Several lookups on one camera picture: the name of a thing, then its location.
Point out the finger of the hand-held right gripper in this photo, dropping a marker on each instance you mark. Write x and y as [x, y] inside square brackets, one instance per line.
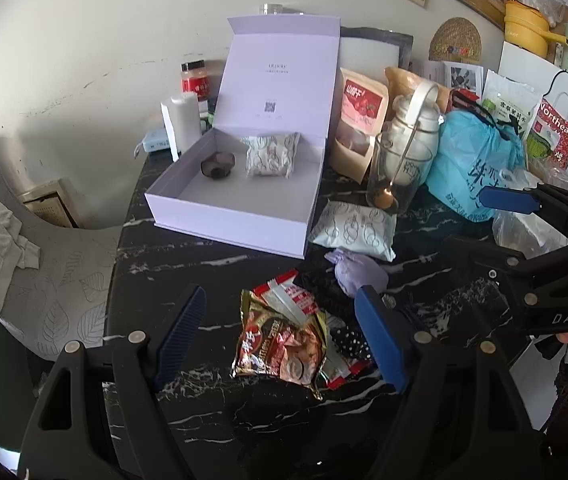
[484, 260]
[509, 200]

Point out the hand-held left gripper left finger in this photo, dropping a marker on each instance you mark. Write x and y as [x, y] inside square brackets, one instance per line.
[179, 332]

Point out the brown gold coffee packet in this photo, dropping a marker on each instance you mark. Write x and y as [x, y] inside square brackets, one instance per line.
[274, 347]

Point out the green and white rice bag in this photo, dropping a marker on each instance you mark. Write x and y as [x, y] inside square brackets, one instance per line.
[509, 97]

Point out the grey leaf pattern chair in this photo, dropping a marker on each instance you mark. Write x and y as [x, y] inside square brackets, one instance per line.
[68, 280]

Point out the white gift box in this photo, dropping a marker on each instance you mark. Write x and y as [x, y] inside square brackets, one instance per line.
[244, 85]

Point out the woven straw fan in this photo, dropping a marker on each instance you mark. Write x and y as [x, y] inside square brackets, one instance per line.
[455, 40]

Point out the light blue tissue packet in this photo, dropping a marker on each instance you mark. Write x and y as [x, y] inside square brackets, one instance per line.
[153, 142]

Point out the white container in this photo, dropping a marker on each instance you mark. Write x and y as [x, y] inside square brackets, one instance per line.
[186, 122]

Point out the white bread print packet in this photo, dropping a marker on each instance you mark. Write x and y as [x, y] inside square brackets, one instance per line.
[271, 155]
[356, 230]

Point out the small dark round object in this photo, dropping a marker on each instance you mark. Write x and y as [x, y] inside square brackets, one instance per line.
[217, 165]

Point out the red dried fruit pouch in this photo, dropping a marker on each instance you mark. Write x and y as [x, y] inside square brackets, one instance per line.
[359, 105]

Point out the blue plastic bag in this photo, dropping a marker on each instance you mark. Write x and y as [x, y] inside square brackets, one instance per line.
[469, 160]

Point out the clear plastic bag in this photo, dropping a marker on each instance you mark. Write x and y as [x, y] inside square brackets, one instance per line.
[519, 235]

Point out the orange packet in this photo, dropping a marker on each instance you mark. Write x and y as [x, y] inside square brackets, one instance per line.
[404, 80]

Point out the red snack packet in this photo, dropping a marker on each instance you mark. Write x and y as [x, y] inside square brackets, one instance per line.
[291, 301]

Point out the red lidded jar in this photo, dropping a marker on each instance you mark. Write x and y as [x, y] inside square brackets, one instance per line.
[194, 80]

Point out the yellow pot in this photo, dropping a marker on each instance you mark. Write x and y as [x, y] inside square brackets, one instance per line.
[526, 25]

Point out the clear plastic box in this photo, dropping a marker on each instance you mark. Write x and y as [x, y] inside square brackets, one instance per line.
[281, 9]

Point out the red and white bag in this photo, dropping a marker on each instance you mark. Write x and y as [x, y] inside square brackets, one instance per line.
[556, 130]

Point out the black polka-dot packet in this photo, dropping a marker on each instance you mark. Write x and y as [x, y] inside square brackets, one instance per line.
[351, 340]

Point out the beige vent panel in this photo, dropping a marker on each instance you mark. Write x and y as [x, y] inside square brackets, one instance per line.
[48, 205]

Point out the brown egg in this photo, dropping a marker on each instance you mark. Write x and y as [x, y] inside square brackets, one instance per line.
[384, 199]

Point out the black framed white board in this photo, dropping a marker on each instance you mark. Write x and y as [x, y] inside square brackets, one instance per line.
[369, 52]

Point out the lavender sachet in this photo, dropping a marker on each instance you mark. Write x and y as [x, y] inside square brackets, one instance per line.
[356, 277]

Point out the clear glass cup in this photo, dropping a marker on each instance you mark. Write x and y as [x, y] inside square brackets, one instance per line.
[389, 170]

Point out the black lace cloth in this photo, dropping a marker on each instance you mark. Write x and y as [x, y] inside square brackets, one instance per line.
[321, 290]

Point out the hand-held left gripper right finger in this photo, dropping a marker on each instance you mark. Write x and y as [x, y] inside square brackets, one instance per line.
[381, 340]

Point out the white booklet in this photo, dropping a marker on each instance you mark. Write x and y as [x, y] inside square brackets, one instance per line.
[464, 77]

